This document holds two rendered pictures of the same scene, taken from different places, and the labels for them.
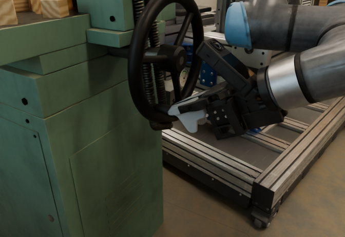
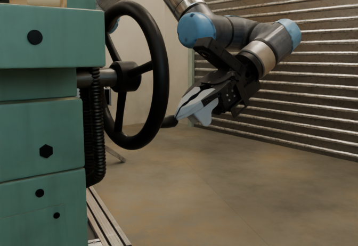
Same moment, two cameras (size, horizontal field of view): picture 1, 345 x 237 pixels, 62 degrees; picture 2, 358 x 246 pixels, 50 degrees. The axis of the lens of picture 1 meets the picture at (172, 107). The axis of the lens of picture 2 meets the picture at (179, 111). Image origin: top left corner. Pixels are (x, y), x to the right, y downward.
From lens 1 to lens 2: 0.71 m
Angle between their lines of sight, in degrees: 66
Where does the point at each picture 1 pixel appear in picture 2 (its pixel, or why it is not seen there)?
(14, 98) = (9, 158)
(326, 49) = (274, 32)
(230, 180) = not seen: outside the picture
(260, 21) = (218, 24)
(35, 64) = (62, 82)
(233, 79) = (234, 63)
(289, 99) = (270, 66)
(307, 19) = (236, 23)
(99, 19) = not seen: hidden behind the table
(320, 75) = (281, 46)
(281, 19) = (227, 23)
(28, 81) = (66, 108)
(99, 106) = not seen: hidden behind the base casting
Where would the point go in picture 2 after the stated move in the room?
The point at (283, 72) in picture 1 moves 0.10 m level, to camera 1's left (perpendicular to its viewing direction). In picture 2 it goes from (263, 49) to (253, 48)
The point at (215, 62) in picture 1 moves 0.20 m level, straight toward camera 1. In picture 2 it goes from (221, 52) to (331, 52)
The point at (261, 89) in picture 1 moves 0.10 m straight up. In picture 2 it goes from (256, 64) to (257, 13)
